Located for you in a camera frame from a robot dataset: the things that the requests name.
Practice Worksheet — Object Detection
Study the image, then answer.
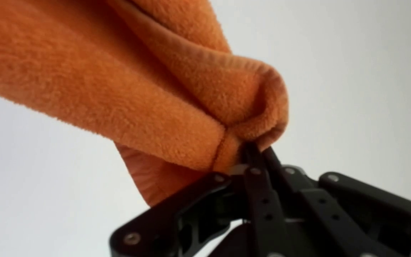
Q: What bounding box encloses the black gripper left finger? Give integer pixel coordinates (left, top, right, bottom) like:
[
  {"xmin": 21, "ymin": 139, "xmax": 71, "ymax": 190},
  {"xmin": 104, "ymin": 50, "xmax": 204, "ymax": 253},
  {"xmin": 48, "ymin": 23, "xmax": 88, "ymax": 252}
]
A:
[{"xmin": 108, "ymin": 142, "xmax": 288, "ymax": 257}]

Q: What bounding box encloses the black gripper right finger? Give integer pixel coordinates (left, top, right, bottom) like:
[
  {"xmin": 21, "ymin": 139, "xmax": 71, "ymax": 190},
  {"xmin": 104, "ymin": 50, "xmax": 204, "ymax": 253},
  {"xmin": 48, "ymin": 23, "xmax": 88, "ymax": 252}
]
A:
[{"xmin": 256, "ymin": 146, "xmax": 411, "ymax": 257}]

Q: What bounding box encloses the orange towel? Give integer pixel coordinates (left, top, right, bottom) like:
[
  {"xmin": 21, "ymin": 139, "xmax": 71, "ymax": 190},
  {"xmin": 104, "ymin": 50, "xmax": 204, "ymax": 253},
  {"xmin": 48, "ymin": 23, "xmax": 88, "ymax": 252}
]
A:
[{"xmin": 0, "ymin": 0, "xmax": 291, "ymax": 209}]

